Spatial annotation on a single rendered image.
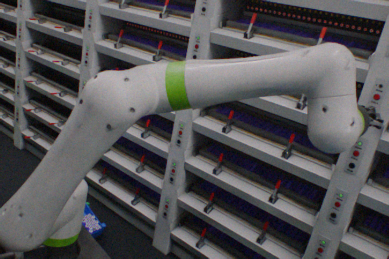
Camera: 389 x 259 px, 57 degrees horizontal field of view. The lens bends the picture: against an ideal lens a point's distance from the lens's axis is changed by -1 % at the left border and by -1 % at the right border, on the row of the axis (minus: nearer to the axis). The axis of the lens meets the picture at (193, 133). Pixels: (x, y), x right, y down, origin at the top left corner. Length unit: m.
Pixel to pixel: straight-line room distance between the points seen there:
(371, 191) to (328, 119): 0.56
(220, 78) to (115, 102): 0.24
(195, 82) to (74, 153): 0.30
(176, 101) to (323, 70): 0.32
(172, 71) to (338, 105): 0.36
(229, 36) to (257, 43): 0.12
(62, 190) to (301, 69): 0.57
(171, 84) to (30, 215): 0.43
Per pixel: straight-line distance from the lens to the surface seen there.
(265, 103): 1.34
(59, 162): 0.80
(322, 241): 1.38
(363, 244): 1.37
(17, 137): 2.80
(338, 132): 0.79
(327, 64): 0.78
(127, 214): 2.03
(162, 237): 1.83
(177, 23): 1.57
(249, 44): 1.37
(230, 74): 0.80
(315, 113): 0.80
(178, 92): 0.81
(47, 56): 2.40
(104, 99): 0.69
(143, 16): 1.70
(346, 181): 1.28
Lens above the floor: 1.15
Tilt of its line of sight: 19 degrees down
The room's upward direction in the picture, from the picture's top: 11 degrees clockwise
